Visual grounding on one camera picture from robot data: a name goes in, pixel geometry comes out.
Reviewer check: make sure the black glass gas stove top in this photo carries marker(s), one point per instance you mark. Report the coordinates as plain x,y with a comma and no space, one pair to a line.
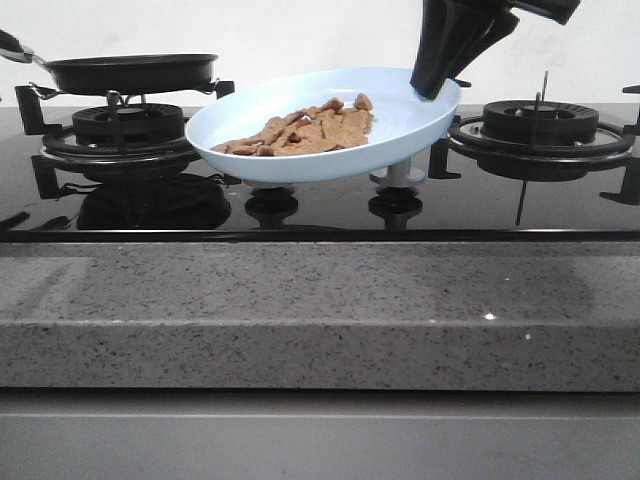
462,199

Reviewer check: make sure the black frying pan green handle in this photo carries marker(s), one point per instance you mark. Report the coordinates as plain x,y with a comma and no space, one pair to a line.
128,75

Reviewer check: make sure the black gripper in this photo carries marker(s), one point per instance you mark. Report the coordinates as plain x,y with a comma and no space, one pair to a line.
455,33

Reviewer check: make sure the grey cabinet drawer front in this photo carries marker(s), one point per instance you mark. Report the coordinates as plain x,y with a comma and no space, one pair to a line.
91,434

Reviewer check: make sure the brown meat strips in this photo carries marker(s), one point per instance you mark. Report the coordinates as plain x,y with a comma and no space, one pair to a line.
313,130

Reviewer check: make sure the black empty burner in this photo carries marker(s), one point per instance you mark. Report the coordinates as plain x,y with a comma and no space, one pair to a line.
542,135

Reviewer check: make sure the light blue plate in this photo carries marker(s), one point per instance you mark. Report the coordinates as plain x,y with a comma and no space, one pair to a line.
404,123

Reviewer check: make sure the black pan support under pan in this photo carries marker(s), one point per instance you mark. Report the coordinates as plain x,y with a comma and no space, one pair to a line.
30,110

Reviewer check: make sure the silver stove knob far side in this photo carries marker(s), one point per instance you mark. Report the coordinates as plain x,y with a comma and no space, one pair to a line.
398,175

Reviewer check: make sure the black empty pan support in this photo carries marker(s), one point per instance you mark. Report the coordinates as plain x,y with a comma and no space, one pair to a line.
631,145

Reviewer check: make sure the silver stove knob near pan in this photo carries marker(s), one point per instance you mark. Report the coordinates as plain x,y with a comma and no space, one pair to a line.
267,184

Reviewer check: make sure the black burner under pan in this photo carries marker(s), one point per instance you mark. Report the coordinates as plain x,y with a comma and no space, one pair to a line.
135,137

